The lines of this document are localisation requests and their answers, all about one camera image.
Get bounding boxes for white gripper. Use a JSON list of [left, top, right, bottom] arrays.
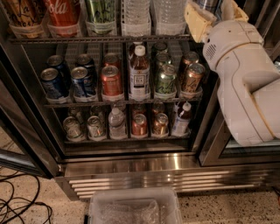
[[185, 0, 264, 71]]

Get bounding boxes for silver redbull can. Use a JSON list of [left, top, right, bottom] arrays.
[[195, 0, 222, 14]]

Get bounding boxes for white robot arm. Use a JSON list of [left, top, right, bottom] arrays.
[[185, 0, 280, 147]]

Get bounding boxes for copper lacroix can back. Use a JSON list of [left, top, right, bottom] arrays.
[[178, 52, 200, 80]]

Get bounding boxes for copper lacroix can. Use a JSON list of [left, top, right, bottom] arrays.
[[178, 52, 200, 80], [180, 63, 205, 96]]

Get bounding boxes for green lacroix can back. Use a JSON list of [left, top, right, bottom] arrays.
[[151, 41, 168, 58]]

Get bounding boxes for copper lacroix can front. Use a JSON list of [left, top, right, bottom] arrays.
[[180, 63, 205, 96]]

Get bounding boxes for green lacroix can middle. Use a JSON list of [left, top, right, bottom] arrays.
[[155, 52, 172, 72]]

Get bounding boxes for green lacroix can front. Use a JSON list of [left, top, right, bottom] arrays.
[[155, 64, 177, 99]]

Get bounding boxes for orange soda can back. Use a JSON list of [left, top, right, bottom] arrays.
[[103, 52, 121, 69]]

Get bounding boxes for orange soda can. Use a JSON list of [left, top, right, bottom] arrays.
[[103, 52, 121, 69], [101, 66, 124, 102]]

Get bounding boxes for tea bottle bottom shelf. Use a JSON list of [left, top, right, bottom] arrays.
[[171, 101, 192, 137]]

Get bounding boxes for green lacroix can top shelf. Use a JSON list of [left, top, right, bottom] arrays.
[[85, 0, 116, 35]]

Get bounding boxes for copper can bottom front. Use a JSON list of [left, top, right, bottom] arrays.
[[152, 113, 169, 137]]

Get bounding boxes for orange soda can front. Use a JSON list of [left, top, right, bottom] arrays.
[[101, 66, 124, 102]]

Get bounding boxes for orange can bottom front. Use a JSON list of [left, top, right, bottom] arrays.
[[131, 114, 148, 138]]

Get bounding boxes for blue pepsi can back right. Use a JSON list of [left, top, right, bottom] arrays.
[[75, 53, 97, 86]]

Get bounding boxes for blue pepsi can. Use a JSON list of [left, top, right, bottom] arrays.
[[46, 55, 71, 89], [75, 53, 97, 86], [71, 66, 97, 102], [40, 68, 70, 104]]

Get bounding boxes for blue pepsi can front right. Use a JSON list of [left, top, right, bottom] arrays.
[[71, 66, 97, 102]]

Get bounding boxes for red coca cola can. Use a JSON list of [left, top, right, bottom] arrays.
[[44, 0, 81, 38]]

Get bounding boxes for stainless fridge base grille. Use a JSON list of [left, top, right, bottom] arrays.
[[55, 153, 280, 200]]

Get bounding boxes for blue pepsi can back left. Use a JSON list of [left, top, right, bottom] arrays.
[[46, 55, 71, 89]]

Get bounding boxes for blue pepsi can front left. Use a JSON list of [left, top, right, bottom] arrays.
[[40, 68, 70, 104]]

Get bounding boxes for silver can bottom far left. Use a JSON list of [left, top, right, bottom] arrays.
[[63, 116, 85, 142]]

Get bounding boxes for orange lacroix can top shelf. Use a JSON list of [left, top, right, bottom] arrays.
[[1, 0, 46, 39]]

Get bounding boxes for open fridge glass door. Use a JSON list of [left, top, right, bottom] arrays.
[[0, 48, 60, 179]]

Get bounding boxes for clear water bottle right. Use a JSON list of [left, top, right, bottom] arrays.
[[152, 0, 186, 36]]

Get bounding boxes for clear water bottle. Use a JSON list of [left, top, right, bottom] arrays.
[[152, 0, 186, 36], [121, 0, 151, 37]]

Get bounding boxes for clear water bottle left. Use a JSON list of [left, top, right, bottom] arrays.
[[121, 0, 151, 37]]

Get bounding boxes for iced tea bottle back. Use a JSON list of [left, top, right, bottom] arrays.
[[129, 42, 144, 60]]

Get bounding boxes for iced tea bottle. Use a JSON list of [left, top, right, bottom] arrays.
[[129, 45, 151, 101], [129, 42, 144, 60]]

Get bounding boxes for iced tea bottle front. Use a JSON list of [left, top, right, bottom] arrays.
[[129, 45, 151, 101]]

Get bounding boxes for small water bottle bottom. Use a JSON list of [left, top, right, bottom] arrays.
[[108, 108, 127, 140]]

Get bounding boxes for clear plastic bin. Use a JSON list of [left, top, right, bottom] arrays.
[[87, 187, 183, 224]]

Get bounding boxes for top wire shelf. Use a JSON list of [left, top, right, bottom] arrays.
[[8, 34, 193, 45]]

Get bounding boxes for wire shelf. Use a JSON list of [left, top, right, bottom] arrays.
[[44, 95, 202, 109], [8, 34, 193, 45]]

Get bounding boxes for right fridge door frame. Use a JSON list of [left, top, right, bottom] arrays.
[[191, 0, 280, 167]]

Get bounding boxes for middle wire shelf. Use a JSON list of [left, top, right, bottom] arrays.
[[44, 95, 202, 109]]

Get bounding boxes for black cables on floor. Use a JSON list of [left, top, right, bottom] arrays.
[[0, 165, 53, 224]]

